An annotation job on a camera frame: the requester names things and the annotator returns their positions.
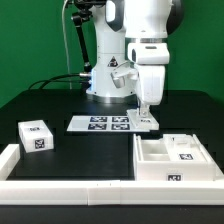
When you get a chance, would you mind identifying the white U-shaped fence frame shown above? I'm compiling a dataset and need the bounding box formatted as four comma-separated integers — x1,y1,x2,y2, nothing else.
0,144,224,205

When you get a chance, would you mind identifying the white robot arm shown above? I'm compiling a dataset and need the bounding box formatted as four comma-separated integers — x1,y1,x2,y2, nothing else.
87,0,183,118

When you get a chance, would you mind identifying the white cabinet door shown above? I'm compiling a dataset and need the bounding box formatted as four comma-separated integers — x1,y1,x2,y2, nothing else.
127,108,159,131
163,134,206,162

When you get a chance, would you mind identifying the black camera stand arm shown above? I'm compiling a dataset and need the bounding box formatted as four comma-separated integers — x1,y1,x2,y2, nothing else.
70,0,113,79

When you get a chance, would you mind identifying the white cabinet body box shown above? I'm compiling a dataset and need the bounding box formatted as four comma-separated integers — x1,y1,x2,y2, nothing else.
133,135,215,181

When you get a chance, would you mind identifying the white hanging cable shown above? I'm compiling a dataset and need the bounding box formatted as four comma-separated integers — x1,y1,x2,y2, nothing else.
61,0,74,90

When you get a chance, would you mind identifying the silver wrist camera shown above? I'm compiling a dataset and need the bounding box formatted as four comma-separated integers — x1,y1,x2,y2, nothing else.
110,61,138,88

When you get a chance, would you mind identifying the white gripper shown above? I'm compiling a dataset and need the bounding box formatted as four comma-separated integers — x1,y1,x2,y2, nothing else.
128,43,170,118

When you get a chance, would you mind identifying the black cable bundle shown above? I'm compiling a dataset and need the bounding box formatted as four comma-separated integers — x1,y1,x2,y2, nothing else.
27,73,92,91

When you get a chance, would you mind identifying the white cabinet top block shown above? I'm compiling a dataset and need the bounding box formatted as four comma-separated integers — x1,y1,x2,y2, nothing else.
18,120,54,153

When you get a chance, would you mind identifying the white marker plate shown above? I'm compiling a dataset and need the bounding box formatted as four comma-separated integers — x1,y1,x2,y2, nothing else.
67,116,144,132

